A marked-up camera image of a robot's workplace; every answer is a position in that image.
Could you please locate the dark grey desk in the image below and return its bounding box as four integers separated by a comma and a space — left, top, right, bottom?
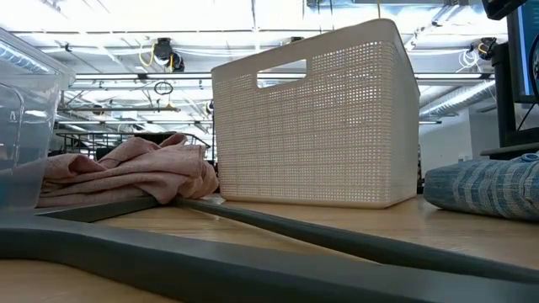
479, 141, 539, 161

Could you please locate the clear plastic bin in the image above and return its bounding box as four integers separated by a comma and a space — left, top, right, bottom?
0, 27, 77, 211

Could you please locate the pink button shirt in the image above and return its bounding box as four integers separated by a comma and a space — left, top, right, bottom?
36, 133, 220, 209

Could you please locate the black ceiling cord reel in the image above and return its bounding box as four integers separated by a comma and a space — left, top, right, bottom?
477, 36, 499, 61
151, 36, 186, 73

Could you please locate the black monitor stand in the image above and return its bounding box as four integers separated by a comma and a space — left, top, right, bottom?
491, 40, 539, 148

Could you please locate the black computer monitor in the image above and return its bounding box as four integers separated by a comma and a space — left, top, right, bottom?
506, 0, 539, 104

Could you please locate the grey clothes hanger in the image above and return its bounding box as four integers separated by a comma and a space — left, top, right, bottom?
0, 196, 539, 303

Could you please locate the blue striped shirt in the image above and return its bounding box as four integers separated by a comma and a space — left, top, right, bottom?
423, 151, 539, 223

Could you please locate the white perforated plastic basket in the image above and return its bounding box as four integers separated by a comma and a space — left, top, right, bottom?
211, 18, 421, 210

